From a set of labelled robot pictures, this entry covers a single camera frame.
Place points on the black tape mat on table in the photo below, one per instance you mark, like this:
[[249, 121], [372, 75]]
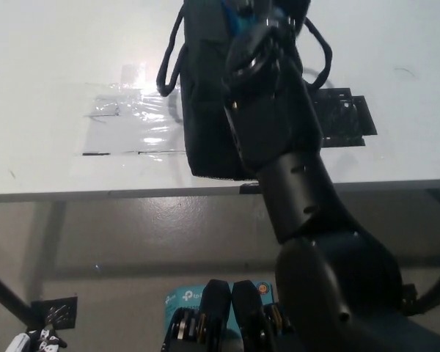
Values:
[[344, 117]]

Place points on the teal tp-link box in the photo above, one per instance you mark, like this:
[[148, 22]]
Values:
[[185, 295]]

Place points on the robot right hand white black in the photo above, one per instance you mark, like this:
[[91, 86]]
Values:
[[282, 11]]

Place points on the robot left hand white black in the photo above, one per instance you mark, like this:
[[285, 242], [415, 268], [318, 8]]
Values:
[[44, 339]]

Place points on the blue plate stack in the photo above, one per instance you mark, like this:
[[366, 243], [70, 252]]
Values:
[[238, 20]]

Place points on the clear plastic sheet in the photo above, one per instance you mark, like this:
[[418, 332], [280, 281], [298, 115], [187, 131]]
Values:
[[128, 124]]

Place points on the black tape floor patch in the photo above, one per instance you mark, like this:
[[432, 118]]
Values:
[[58, 311], [410, 298]]

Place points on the black table leg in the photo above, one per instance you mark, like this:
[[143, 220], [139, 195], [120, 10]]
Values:
[[11, 295], [438, 287]]

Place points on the small black tape strip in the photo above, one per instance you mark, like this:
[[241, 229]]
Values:
[[249, 188]]

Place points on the black fabric tote bag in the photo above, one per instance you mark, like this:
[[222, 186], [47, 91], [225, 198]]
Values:
[[205, 110]]

